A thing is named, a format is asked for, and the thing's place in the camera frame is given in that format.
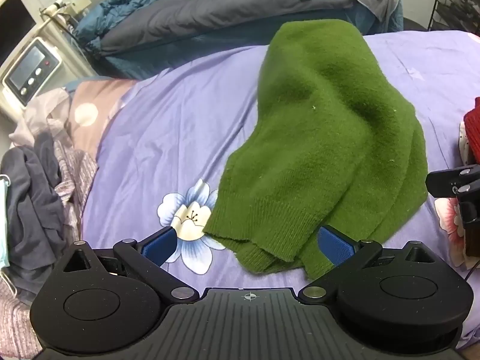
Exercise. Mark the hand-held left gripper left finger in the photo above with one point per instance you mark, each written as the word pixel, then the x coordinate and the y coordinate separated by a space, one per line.
pixel 162 244

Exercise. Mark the light lilac garment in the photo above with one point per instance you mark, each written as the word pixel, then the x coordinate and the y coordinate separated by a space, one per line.
pixel 41 116

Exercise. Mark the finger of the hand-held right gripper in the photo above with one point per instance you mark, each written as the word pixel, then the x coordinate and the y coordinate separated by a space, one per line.
pixel 446 183

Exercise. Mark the red knit cloth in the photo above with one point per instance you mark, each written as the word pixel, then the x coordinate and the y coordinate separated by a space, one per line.
pixel 473 127

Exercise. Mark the pile of grey clothes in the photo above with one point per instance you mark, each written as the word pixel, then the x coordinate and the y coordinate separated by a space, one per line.
pixel 75 172

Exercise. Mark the white-framed dark monitor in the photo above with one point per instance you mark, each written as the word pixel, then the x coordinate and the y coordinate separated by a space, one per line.
pixel 15 17

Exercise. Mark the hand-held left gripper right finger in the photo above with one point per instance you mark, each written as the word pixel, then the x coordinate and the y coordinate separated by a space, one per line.
pixel 335 245

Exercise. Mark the white device with screen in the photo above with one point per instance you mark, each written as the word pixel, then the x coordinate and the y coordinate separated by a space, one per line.
pixel 30 68

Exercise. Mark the green knit sweater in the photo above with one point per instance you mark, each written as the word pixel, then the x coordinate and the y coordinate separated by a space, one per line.
pixel 322 127

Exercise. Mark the blue and grey duvet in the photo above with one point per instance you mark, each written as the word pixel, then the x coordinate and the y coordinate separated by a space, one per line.
pixel 187 18

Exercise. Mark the purple floral bed sheet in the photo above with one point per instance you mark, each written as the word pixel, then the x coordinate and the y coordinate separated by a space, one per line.
pixel 168 120

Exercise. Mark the pink patterned cloth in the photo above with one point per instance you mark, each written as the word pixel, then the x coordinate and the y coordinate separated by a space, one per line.
pixel 97 108

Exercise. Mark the dark grey garment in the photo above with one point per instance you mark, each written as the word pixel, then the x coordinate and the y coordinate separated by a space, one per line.
pixel 33 202

